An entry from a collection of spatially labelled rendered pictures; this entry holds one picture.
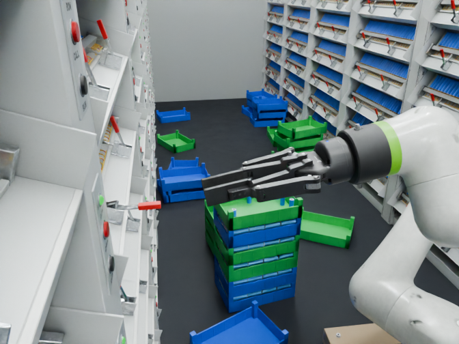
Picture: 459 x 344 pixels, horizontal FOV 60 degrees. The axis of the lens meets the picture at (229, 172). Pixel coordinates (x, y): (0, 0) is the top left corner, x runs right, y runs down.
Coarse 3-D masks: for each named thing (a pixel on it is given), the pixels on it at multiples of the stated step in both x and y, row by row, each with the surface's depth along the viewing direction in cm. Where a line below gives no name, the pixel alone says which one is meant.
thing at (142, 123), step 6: (144, 108) 171; (144, 114) 172; (144, 120) 172; (138, 126) 155; (144, 126) 165; (144, 132) 158; (144, 138) 152; (144, 144) 146; (144, 150) 141; (144, 156) 136; (144, 168) 118; (144, 174) 119
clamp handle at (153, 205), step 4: (116, 204) 61; (136, 204) 63; (140, 204) 62; (144, 204) 62; (148, 204) 62; (152, 204) 62; (156, 204) 62; (160, 204) 62; (116, 208) 62; (120, 208) 62; (124, 208) 62; (128, 208) 62; (132, 208) 62; (136, 208) 62; (140, 208) 62; (144, 208) 62; (148, 208) 62; (152, 208) 62; (156, 208) 62; (160, 208) 63
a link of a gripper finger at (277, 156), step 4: (288, 148) 69; (292, 148) 69; (280, 152) 69; (284, 152) 68; (292, 152) 69; (264, 156) 68; (268, 156) 68; (272, 156) 68; (276, 156) 68; (280, 156) 68; (284, 156) 68; (252, 160) 68; (256, 160) 68; (260, 160) 67; (264, 160) 68; (268, 160) 68; (272, 160) 68; (276, 160) 68; (244, 164) 67; (248, 164) 67; (252, 164) 67
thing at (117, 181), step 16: (112, 112) 100; (128, 112) 100; (112, 128) 99; (128, 128) 102; (128, 144) 93; (112, 160) 82; (128, 160) 85; (112, 176) 75; (128, 176) 78; (112, 192) 70; (128, 192) 72; (112, 224) 61; (112, 240) 57; (128, 256) 47
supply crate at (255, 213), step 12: (228, 204) 162; (240, 204) 162; (252, 204) 162; (264, 204) 162; (276, 204) 162; (288, 204) 162; (300, 204) 151; (228, 216) 143; (240, 216) 144; (252, 216) 146; (264, 216) 148; (276, 216) 150; (288, 216) 152; (300, 216) 154; (228, 228) 145; (240, 228) 146
